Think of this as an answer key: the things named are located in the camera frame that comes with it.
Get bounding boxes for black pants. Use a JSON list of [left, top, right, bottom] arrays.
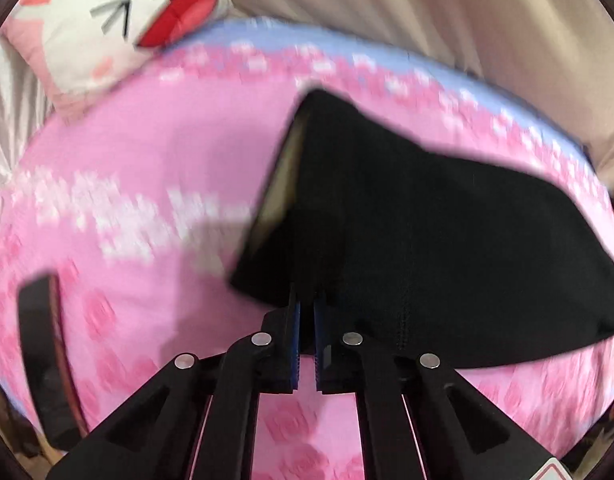
[[229, 88, 614, 370]]

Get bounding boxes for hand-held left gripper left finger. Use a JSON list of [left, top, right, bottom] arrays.
[[47, 284, 302, 480]]

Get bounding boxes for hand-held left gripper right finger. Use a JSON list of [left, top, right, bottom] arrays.
[[313, 301, 570, 480]]

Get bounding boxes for black curved strap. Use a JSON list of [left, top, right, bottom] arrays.
[[17, 272, 90, 452]]

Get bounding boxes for beige satin curtain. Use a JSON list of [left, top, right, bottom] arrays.
[[0, 0, 614, 221]]

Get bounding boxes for white cat face pillow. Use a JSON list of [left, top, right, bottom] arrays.
[[0, 0, 234, 122]]

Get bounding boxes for pink floral bed sheet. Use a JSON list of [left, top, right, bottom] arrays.
[[0, 16, 614, 480]]

